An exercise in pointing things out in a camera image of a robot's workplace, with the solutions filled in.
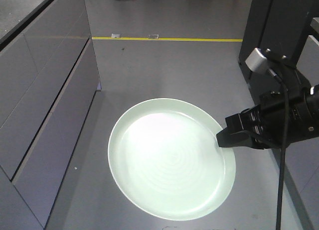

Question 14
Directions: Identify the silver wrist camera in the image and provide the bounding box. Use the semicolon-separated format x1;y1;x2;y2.
245;48;270;75

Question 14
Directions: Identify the pale green round plate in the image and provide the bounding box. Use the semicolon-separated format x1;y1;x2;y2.
108;98;236;221

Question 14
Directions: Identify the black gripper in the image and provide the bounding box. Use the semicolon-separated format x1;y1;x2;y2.
216;65;319;149

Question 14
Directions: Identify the grey kitchen island cabinet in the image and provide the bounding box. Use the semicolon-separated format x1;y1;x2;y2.
0;0;100;230

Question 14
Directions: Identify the black camera cable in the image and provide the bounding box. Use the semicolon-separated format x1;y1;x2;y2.
268;68;290;230

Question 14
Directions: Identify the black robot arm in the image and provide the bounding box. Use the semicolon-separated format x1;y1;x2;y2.
216;64;319;149

